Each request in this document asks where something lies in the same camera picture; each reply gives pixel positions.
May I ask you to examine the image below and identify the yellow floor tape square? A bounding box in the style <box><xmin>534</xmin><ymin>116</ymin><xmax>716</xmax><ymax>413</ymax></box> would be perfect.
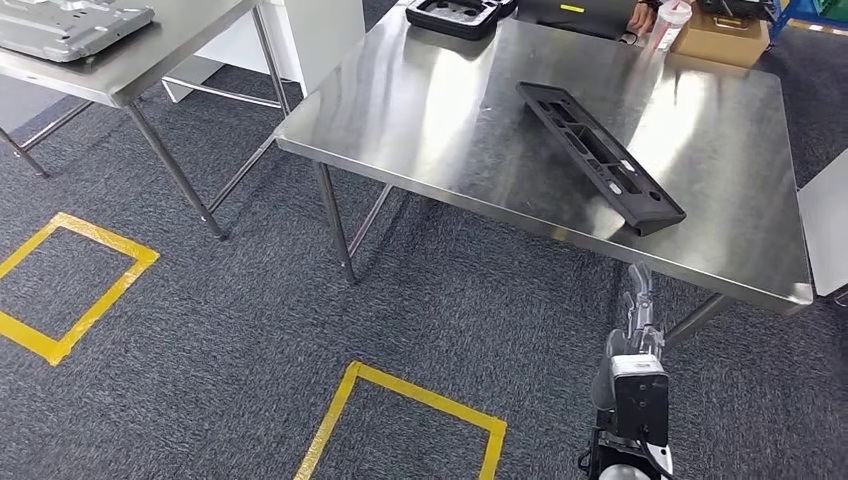
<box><xmin>0</xmin><ymin>211</ymin><xmax>161</xmax><ymax>368</ymax></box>
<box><xmin>292</xmin><ymin>360</ymin><xmax>509</xmax><ymax>480</ymax></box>

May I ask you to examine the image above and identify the brown cardboard box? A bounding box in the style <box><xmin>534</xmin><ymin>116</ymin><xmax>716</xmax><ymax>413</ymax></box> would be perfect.
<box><xmin>669</xmin><ymin>5</ymin><xmax>774</xmax><ymax>70</ymax></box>

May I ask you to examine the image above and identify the black plastic frame part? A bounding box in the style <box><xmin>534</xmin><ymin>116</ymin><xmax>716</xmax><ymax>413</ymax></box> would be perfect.
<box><xmin>515</xmin><ymin>81</ymin><xmax>688</xmax><ymax>238</ymax></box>

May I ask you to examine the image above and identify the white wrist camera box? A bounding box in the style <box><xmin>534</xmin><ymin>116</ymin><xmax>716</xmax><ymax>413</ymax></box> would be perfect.
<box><xmin>610</xmin><ymin>354</ymin><xmax>671</xmax><ymax>449</ymax></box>

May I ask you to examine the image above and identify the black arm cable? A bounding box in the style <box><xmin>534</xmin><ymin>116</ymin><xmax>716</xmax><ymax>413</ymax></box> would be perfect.
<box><xmin>635</xmin><ymin>433</ymin><xmax>675</xmax><ymax>480</ymax></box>

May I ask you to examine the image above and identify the black device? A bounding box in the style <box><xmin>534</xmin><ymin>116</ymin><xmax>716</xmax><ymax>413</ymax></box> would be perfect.
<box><xmin>695</xmin><ymin>0</ymin><xmax>780</xmax><ymax>21</ymax></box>

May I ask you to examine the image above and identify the black foam case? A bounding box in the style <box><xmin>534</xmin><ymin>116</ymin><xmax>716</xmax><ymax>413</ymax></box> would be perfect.
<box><xmin>404</xmin><ymin>0</ymin><xmax>520</xmax><ymax>42</ymax></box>

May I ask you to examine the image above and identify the white table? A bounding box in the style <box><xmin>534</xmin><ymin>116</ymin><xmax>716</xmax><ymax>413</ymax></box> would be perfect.
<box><xmin>797</xmin><ymin>148</ymin><xmax>848</xmax><ymax>298</ymax></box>

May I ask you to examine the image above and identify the stainless steel table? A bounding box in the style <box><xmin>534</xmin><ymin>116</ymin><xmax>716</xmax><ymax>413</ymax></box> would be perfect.
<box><xmin>0</xmin><ymin>0</ymin><xmax>294</xmax><ymax>242</ymax></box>
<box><xmin>274</xmin><ymin>0</ymin><xmax>815</xmax><ymax>354</ymax></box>

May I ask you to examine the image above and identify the grey metal plate part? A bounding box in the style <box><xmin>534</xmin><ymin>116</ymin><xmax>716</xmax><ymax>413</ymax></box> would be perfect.
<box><xmin>0</xmin><ymin>0</ymin><xmax>156</xmax><ymax>64</ymax></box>

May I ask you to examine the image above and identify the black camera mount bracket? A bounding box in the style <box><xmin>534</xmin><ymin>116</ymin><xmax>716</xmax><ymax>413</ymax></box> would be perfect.
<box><xmin>578</xmin><ymin>409</ymin><xmax>641</xmax><ymax>477</ymax></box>

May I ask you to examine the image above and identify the dark grey laptop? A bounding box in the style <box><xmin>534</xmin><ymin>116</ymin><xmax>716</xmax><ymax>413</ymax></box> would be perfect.
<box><xmin>515</xmin><ymin>0</ymin><xmax>640</xmax><ymax>43</ymax></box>

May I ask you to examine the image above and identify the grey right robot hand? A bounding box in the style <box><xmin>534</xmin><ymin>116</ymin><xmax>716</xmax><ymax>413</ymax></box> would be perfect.
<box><xmin>591</xmin><ymin>261</ymin><xmax>666</xmax><ymax>413</ymax></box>

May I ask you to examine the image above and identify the blue metal frame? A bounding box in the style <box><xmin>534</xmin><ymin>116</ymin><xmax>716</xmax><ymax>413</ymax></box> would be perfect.
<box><xmin>768</xmin><ymin>0</ymin><xmax>848</xmax><ymax>40</ymax></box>

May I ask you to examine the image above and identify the clear cup pink straw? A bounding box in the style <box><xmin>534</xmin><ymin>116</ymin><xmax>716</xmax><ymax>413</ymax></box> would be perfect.
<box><xmin>647</xmin><ymin>0</ymin><xmax>694</xmax><ymax>54</ymax></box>

